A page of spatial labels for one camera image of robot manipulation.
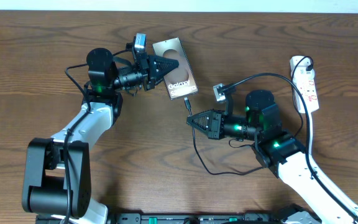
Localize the black charger cable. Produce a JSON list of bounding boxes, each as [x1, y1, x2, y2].
[[183, 55, 315, 177]]

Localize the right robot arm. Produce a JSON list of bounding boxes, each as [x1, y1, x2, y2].
[[186, 90, 358, 223]]

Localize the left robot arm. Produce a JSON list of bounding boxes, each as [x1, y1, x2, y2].
[[22, 44, 179, 223]]

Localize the white power strip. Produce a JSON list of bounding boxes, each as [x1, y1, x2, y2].
[[290, 55, 319, 114]]

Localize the white power strip cord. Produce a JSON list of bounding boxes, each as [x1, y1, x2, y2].
[[306, 112, 314, 156]]

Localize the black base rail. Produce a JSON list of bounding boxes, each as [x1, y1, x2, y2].
[[35, 212, 323, 224]]

